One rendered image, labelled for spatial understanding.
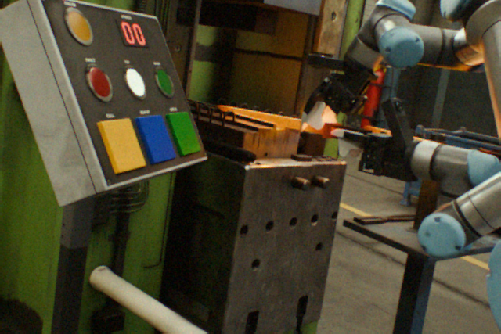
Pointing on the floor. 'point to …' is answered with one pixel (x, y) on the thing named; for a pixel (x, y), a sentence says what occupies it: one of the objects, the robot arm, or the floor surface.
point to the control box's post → (71, 267)
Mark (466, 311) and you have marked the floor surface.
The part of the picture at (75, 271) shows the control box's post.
